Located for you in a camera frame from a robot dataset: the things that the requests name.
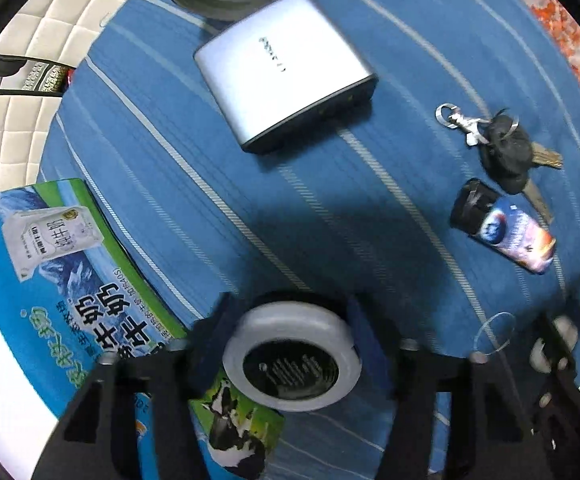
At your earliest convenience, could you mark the white tin black lid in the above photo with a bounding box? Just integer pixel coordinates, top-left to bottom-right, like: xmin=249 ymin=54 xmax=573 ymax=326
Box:
xmin=223 ymin=301 xmax=363 ymax=413

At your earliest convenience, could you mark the white earbud case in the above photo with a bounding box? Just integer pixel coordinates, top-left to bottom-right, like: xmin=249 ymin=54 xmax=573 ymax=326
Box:
xmin=529 ymin=313 xmax=578 ymax=374

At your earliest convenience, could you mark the space print lighter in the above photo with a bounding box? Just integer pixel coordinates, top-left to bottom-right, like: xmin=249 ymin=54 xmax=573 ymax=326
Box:
xmin=450 ymin=179 xmax=557 ymax=274

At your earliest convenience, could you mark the black car key bunch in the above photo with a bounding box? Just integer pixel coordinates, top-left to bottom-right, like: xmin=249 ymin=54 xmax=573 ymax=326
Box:
xmin=435 ymin=103 xmax=563 ymax=224

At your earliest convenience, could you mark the black usb charger block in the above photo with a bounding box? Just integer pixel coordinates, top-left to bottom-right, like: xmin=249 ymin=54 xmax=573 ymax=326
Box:
xmin=193 ymin=0 xmax=378 ymax=155

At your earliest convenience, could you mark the blue milk carton box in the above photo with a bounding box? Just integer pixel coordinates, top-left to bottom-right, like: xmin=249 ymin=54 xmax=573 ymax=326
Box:
xmin=0 ymin=179 xmax=283 ymax=479

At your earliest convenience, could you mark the blue striped tablecloth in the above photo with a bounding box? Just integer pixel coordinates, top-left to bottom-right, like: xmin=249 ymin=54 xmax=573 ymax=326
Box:
xmin=37 ymin=0 xmax=580 ymax=480

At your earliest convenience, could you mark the left white padded chair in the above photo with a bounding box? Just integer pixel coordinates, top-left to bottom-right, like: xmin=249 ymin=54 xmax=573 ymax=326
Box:
xmin=0 ymin=89 xmax=62 ymax=192

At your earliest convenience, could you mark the white padded chair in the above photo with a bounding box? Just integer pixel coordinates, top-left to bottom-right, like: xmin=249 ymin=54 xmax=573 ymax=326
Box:
xmin=0 ymin=0 xmax=127 ymax=77
xmin=0 ymin=89 xmax=62 ymax=192

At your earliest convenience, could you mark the right white padded chair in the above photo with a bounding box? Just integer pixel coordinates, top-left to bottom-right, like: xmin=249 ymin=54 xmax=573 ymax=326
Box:
xmin=0 ymin=0 xmax=127 ymax=77

